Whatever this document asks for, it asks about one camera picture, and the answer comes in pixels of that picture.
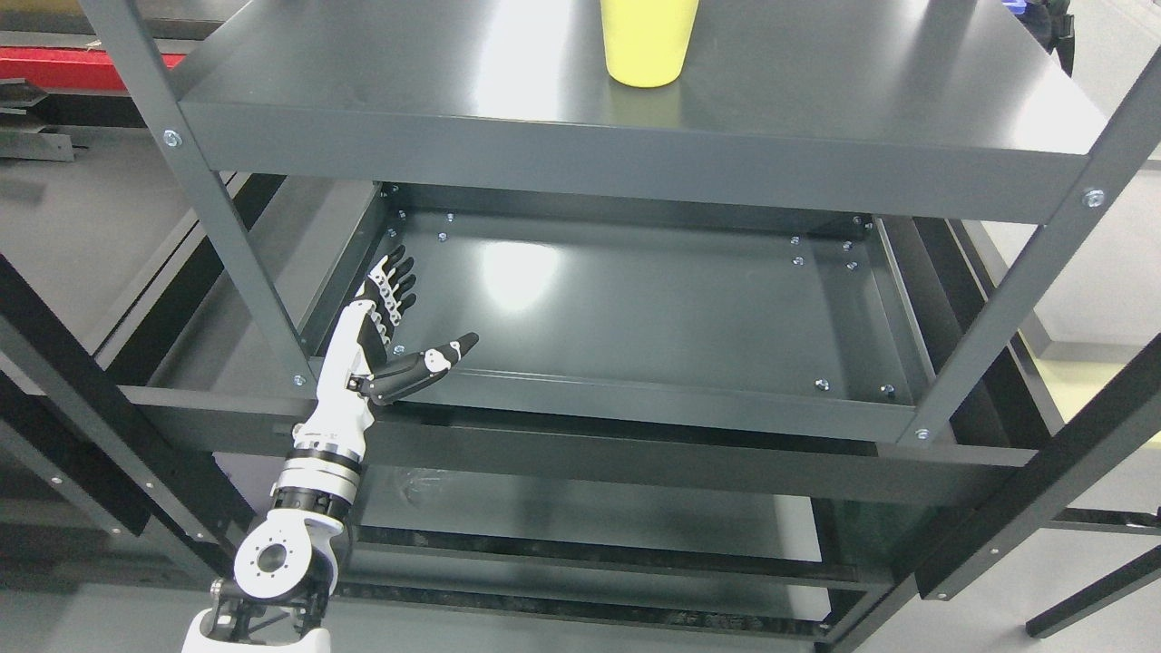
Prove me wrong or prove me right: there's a dark metal shelf rack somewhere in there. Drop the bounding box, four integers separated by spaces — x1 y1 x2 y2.
3 1 1158 652

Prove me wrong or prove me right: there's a yellow plastic cup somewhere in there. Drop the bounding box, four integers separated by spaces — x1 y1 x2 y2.
599 1 699 88

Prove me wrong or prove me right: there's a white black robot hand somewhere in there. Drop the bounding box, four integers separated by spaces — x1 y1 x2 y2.
293 247 479 462

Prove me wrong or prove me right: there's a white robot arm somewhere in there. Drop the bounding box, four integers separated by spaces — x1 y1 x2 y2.
181 439 366 652

